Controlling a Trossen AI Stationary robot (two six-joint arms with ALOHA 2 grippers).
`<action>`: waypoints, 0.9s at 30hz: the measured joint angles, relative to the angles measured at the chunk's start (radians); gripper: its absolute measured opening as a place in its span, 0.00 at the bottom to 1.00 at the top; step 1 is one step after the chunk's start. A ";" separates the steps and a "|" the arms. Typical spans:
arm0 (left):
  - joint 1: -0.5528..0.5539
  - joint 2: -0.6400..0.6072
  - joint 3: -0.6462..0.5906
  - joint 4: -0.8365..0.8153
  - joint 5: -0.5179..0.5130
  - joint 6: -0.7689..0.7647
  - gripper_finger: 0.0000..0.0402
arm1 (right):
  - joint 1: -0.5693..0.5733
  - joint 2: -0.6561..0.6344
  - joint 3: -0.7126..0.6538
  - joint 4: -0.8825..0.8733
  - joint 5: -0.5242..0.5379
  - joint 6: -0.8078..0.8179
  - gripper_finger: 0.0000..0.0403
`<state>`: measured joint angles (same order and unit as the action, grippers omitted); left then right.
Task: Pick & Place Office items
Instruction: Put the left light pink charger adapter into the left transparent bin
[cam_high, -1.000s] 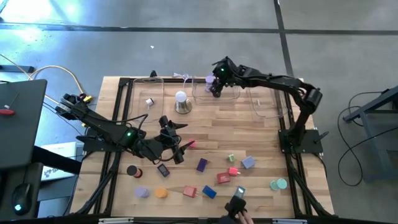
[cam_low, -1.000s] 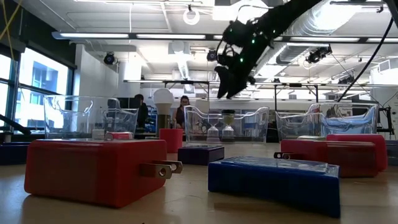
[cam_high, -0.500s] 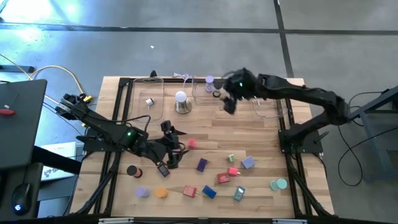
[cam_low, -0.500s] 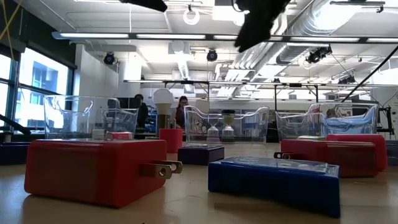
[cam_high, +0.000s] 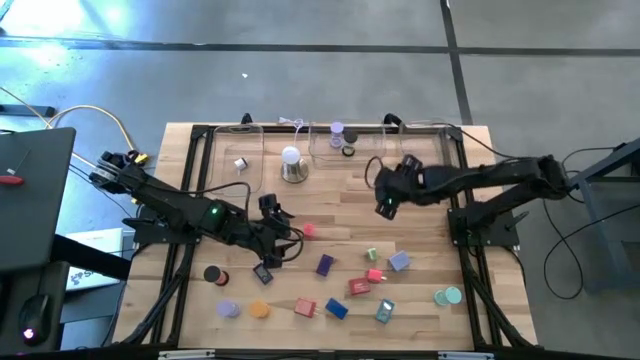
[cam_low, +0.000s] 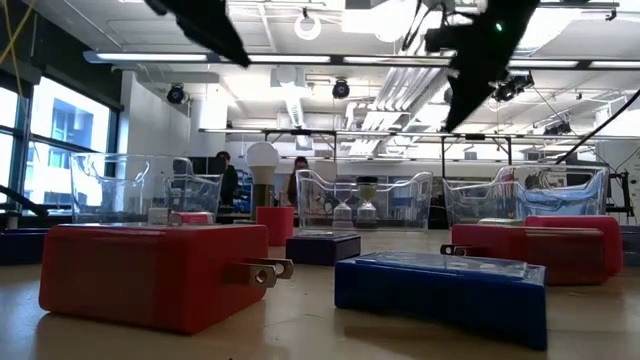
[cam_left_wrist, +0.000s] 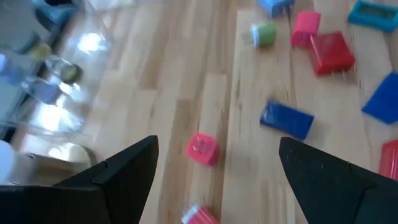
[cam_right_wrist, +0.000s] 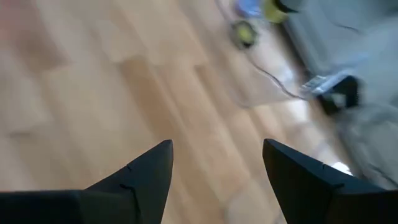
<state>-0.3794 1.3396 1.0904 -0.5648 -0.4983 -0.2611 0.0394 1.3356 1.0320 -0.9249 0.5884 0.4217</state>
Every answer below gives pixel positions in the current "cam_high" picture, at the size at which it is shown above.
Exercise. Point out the white wall charger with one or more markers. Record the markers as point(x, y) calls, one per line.
point(240, 164)

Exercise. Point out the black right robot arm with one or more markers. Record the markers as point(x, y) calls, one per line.
point(500, 175)

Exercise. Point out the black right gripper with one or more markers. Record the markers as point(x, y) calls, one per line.
point(395, 187)

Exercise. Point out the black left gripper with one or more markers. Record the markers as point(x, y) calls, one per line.
point(267, 232)

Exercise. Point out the clear plastic bin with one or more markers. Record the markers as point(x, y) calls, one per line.
point(320, 150)
point(220, 150)
point(430, 140)

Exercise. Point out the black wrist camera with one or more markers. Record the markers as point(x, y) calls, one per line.
point(267, 202)
point(411, 165)

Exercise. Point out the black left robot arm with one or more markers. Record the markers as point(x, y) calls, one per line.
point(170, 200)

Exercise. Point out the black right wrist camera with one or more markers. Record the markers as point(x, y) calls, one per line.
point(411, 165)

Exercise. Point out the pink-red wall charger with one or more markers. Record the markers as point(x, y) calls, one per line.
point(309, 230)
point(374, 275)

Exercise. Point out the navy small calculator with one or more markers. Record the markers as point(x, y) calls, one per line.
point(262, 273)

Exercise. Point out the black hourglass red sand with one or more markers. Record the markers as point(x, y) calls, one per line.
point(215, 274)

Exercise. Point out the black floor bar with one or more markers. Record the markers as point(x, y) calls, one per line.
point(25, 111)

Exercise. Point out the black aluminium table frame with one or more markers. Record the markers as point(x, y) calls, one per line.
point(199, 132)

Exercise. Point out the white bulb brass lamp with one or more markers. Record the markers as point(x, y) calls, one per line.
point(291, 156)

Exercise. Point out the teal small calculator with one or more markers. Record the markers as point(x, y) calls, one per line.
point(384, 310)

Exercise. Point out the teal hourglass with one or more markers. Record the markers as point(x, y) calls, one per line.
point(447, 296)

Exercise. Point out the black desk support bar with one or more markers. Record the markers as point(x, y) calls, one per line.
point(90, 257)

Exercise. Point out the purple hourglass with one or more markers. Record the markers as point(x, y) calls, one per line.
point(336, 131)
point(227, 309)

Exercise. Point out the blue small calculator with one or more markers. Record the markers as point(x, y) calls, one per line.
point(336, 308)

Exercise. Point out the white printed box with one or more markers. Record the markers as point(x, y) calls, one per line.
point(100, 239)

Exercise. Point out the green wall charger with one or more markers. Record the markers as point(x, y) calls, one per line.
point(371, 254)

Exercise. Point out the dark red wall charger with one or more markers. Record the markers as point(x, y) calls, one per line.
point(359, 286)

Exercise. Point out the orange hourglass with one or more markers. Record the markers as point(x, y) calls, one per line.
point(259, 309)

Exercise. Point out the purple small calculator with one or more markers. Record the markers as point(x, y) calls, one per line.
point(325, 265)

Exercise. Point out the black lower desk shelf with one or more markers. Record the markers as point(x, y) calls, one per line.
point(10, 300)

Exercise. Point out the silver metal bracket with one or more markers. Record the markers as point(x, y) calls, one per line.
point(185, 355)
point(465, 356)

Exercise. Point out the lavender wall charger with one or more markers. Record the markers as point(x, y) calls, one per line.
point(399, 260)

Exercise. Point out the blue-grey metal table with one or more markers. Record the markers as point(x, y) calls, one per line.
point(625, 152)

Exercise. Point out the black hourglass yellow sand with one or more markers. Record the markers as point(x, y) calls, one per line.
point(350, 137)

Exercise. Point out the black computer mouse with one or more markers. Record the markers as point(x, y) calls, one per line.
point(34, 315)

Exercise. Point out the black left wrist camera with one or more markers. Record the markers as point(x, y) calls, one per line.
point(267, 202)

